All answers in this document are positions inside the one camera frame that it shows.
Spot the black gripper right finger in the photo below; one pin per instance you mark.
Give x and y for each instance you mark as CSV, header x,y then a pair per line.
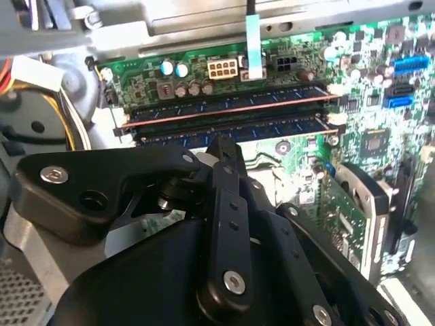
x,y
285,244

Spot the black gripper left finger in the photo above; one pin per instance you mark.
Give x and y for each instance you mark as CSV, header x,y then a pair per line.
x,y
74,197

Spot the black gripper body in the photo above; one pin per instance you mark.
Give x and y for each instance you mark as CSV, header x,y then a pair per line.
x,y
136,282

